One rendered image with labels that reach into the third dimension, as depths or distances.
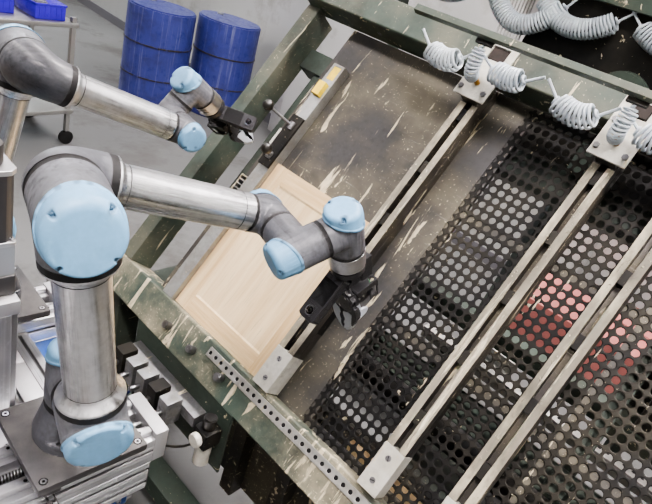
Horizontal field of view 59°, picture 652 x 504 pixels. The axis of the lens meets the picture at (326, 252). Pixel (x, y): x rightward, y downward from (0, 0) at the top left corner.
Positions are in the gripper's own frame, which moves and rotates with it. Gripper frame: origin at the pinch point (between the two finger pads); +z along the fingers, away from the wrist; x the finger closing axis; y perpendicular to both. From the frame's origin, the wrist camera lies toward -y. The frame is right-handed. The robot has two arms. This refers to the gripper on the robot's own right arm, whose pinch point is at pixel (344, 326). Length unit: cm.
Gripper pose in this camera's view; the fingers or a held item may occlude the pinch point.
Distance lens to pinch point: 130.6
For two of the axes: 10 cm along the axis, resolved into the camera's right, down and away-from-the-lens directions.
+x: -6.6, -5.2, 5.4
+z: 0.8, 6.7, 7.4
